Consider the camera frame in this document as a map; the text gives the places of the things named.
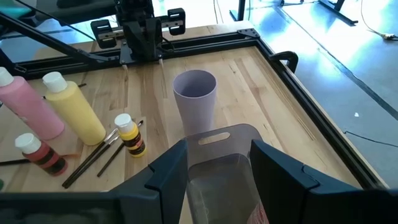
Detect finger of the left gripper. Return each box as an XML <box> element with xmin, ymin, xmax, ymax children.
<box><xmin>121</xmin><ymin>21</ymin><xmax>146</xmax><ymax>62</ymax></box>
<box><xmin>144</xmin><ymin>18</ymin><xmax>164</xmax><ymax>60</ymax></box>

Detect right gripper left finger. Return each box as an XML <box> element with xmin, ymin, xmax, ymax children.
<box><xmin>0</xmin><ymin>139</ymin><xmax>189</xmax><ymax>224</ymax></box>

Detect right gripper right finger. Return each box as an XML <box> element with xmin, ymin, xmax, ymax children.
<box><xmin>251</xmin><ymin>139</ymin><xmax>398</xmax><ymax>224</ymax></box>

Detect small yellow paint bottle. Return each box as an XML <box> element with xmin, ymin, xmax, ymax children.
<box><xmin>114</xmin><ymin>113</ymin><xmax>147</xmax><ymax>158</ymax></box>

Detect large yellow paint bottle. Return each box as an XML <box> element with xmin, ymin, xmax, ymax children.
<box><xmin>42</xmin><ymin>71</ymin><xmax>106</xmax><ymax>146</ymax></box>

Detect small red paint bottle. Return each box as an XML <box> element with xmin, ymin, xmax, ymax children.
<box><xmin>14</xmin><ymin>133</ymin><xmax>68</xmax><ymax>177</ymax></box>

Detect lilac plastic cup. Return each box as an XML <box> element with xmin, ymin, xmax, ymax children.
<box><xmin>172</xmin><ymin>69</ymin><xmax>218</xmax><ymax>136</ymax></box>

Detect grey translucent plastic bin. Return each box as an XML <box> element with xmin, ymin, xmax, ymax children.
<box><xmin>183</xmin><ymin>123</ymin><xmax>265</xmax><ymax>224</ymax></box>

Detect black floor stand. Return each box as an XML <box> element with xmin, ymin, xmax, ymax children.
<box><xmin>317</xmin><ymin>0</ymin><xmax>358</xmax><ymax>26</ymax></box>
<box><xmin>229</xmin><ymin>0</ymin><xmax>247</xmax><ymax>22</ymax></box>

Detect black fan power cable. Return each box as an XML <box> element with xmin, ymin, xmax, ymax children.
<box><xmin>343</xmin><ymin>129</ymin><xmax>398</xmax><ymax>149</ymax></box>

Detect black frame handle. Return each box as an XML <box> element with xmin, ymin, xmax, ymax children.
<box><xmin>269</xmin><ymin>50</ymin><xmax>299</xmax><ymax>75</ymax></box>

